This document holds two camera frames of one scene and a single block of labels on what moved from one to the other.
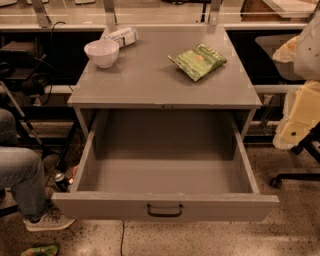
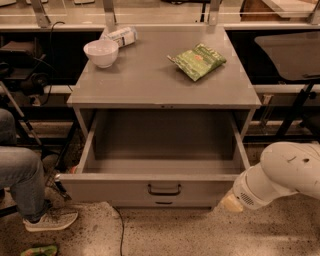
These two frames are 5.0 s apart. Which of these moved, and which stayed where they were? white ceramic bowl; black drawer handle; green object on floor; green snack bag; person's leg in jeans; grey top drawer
Moved: grey top drawer; black drawer handle
Stayed: green snack bag; person's leg in jeans; white ceramic bowl; green object on floor
